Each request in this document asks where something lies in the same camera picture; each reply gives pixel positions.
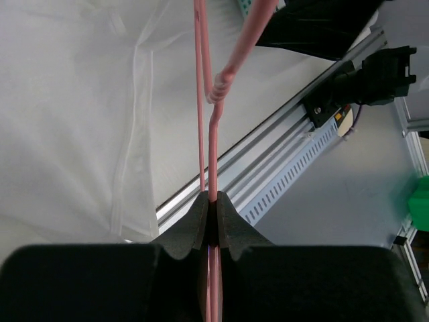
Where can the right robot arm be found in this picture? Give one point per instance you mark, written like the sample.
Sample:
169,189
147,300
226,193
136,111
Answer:
327,29

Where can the green plastic block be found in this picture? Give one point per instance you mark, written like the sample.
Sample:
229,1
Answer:
418,205

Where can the pink wire hanger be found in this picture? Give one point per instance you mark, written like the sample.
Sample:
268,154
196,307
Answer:
213,91

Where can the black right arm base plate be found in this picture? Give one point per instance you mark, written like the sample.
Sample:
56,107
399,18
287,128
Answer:
325,107

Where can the aluminium front frame rail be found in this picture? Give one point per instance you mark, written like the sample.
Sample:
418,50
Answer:
246,166

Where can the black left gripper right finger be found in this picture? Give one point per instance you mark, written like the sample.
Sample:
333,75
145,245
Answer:
265,282

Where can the white tank top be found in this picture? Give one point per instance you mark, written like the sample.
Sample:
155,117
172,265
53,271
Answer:
77,79

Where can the white slotted cable duct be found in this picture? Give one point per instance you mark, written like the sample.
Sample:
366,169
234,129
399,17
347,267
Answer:
286,172

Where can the white plastic perforated basket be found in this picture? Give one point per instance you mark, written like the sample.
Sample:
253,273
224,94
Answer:
244,6

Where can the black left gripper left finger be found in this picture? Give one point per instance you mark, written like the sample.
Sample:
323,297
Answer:
159,281

